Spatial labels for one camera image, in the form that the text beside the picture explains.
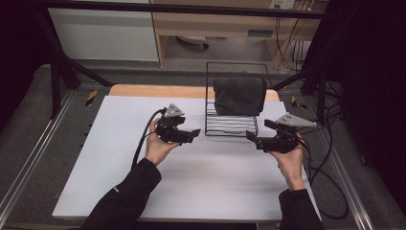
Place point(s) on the yellow black tape strip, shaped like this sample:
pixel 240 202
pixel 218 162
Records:
pixel 297 103
pixel 91 97

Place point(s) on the white cabinet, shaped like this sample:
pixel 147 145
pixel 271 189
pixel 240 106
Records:
pixel 105 33

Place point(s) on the aluminium rail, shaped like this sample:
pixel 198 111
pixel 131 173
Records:
pixel 35 150
pixel 346 179

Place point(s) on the person's left hand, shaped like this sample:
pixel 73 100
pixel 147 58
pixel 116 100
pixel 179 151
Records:
pixel 158 150

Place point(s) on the light wooden desk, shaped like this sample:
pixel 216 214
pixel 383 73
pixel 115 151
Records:
pixel 223 28

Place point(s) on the person's right hand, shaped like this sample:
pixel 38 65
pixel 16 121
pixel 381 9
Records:
pixel 292 167

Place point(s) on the white chair base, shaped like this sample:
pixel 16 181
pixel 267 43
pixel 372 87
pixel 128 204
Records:
pixel 194 41

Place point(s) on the dark cloth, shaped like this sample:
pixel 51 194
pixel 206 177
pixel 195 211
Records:
pixel 239 96

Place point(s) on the black horizontal frame bar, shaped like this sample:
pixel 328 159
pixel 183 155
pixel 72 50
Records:
pixel 191 10

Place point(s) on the white table cover sheet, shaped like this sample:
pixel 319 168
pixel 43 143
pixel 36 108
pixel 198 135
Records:
pixel 207 179

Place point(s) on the white wall socket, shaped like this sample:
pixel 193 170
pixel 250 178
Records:
pixel 282 4

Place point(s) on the black curtain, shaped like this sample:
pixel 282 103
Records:
pixel 370 96
pixel 16 54

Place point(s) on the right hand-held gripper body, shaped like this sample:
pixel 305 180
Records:
pixel 287 137

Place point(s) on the wooden table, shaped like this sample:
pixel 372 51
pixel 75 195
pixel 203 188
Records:
pixel 159 91

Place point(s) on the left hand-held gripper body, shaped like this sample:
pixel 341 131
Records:
pixel 168 127

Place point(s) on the black frame strut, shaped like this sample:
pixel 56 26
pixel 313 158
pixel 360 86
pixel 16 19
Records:
pixel 312 76
pixel 63 60

